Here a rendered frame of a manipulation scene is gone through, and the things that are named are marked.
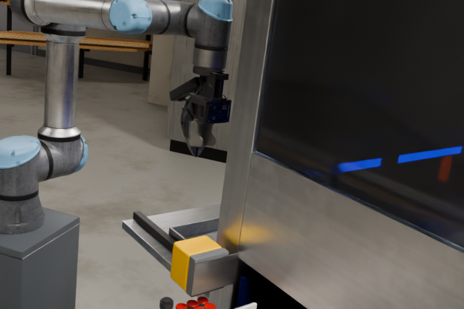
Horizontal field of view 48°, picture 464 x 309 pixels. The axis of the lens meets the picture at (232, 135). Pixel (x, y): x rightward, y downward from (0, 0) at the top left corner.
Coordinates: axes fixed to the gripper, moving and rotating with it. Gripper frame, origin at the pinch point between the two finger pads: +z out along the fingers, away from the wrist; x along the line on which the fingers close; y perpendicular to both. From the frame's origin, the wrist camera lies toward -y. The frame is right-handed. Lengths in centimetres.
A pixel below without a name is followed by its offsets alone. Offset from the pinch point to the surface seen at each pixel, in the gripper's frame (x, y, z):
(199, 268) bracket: -20.7, 34.5, 8.1
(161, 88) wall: 272, -473, 88
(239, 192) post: -12.5, 32.4, -3.5
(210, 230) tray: 6.1, 1.9, 21.1
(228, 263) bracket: -14.7, 34.5, 8.7
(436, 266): -12, 69, -8
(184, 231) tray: -1.7, 1.9, 19.8
